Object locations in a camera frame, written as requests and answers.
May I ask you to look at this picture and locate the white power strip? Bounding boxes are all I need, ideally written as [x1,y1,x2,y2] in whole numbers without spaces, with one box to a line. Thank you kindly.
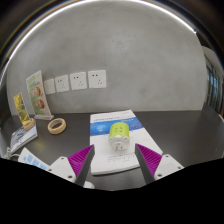
[17,146,96,190]

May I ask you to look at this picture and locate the curved ceiling light strip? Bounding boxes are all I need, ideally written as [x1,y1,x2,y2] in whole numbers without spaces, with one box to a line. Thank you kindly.
[0,0,198,78]

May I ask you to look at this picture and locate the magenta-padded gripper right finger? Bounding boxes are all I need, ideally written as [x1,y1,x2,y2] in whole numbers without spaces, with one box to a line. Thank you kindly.
[134,143,185,185]

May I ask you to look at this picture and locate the black-framed glass partition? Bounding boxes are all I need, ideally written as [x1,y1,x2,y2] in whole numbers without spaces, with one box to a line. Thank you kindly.
[203,54,224,114]

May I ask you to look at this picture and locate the white wall socket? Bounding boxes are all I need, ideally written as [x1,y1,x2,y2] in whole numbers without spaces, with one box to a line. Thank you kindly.
[69,71,88,91]
[54,74,71,93]
[87,69,108,89]

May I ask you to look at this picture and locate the white blank wall plate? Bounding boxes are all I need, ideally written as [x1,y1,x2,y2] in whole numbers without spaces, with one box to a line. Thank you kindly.
[43,78,56,95]

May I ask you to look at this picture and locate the white and blue book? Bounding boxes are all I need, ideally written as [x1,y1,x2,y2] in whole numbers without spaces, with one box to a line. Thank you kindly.
[89,109,164,176]

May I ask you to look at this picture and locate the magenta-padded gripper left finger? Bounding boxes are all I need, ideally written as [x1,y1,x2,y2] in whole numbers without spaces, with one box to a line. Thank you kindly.
[45,144,97,188]

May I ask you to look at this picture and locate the grey printed magazine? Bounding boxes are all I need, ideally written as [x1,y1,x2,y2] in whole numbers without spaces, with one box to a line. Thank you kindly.
[9,123,39,154]

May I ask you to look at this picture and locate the green acrylic menu sign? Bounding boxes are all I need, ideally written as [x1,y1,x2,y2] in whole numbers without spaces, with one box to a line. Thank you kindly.
[25,69,55,121]

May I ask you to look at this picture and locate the beige tape roll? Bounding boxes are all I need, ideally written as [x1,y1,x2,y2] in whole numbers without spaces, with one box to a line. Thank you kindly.
[47,117,67,136]

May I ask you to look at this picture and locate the green and white charger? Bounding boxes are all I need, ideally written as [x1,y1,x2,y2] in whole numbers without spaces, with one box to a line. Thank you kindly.
[108,121,130,153]

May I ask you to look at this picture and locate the orange sign with wooden base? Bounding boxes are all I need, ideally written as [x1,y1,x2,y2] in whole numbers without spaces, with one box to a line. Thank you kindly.
[12,92,36,131]

